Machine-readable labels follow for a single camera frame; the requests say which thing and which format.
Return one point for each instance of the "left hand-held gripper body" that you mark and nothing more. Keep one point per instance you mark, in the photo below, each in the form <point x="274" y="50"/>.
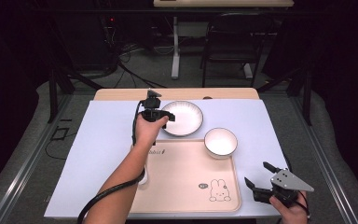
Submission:
<point x="151" y="107"/>

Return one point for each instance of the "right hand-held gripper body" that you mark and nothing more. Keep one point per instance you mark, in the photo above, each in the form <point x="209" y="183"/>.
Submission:
<point x="284" y="186"/>

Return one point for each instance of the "white plate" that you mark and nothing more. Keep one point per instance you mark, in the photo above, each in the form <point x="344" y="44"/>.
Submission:
<point x="185" y="118"/>

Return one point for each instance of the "white bowl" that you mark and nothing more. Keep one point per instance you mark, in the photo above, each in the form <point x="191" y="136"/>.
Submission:
<point x="220" y="142"/>

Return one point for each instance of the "pink rabbit print tray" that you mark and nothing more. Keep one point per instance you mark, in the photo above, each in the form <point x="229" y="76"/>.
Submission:
<point x="186" y="180"/>

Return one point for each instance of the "person's left hand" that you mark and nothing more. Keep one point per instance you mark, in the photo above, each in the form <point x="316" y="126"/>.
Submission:
<point x="147" y="132"/>

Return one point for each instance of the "person's right hand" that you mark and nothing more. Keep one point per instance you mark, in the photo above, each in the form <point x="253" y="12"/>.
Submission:
<point x="290" y="214"/>

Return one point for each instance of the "light blue table mat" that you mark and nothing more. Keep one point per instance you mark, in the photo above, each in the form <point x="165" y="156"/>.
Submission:
<point x="99" y="137"/>

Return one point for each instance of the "white desk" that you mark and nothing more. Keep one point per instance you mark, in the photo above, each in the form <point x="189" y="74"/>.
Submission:
<point x="176" y="46"/>

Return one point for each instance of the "black metal stand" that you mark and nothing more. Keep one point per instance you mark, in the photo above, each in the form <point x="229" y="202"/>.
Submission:
<point x="306" y="99"/>
<point x="53" y="93"/>

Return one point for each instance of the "black equipment with red light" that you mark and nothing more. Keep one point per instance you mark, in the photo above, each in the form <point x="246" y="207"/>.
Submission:
<point x="110" y="40"/>

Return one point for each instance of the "black chair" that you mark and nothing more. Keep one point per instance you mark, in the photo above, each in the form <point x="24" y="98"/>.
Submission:
<point x="236" y="37"/>

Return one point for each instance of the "aluminium floor rail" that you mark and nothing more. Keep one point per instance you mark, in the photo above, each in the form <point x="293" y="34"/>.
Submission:
<point x="326" y="161"/>
<point x="28" y="161"/>

